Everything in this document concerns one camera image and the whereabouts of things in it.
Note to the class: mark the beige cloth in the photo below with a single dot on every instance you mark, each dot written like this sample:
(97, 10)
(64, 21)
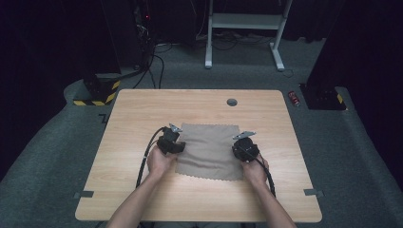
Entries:
(209, 152)

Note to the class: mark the grey tape strip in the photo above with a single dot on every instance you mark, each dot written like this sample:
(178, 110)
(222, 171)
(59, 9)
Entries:
(84, 194)
(313, 192)

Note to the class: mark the person's right hand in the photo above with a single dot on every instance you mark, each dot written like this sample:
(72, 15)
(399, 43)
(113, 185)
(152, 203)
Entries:
(255, 172)

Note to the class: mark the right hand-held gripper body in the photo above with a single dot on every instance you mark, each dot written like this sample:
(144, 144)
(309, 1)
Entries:
(246, 148)

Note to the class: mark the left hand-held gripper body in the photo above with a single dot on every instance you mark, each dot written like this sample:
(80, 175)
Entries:
(168, 141)

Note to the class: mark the black yellow striped stand base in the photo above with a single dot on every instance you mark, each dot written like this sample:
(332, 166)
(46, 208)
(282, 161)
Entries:
(98, 91)

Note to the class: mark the person's left hand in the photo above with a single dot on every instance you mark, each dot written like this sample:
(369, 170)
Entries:
(160, 163)

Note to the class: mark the black equipment rack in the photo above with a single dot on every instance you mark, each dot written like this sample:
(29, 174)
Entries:
(144, 31)

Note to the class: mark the grey round table grommet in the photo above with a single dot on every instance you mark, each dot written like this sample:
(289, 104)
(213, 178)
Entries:
(232, 102)

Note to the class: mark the red can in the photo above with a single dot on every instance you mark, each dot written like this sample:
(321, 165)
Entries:
(293, 98)

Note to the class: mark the white metal stand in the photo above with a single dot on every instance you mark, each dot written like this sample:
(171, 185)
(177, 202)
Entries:
(245, 21)

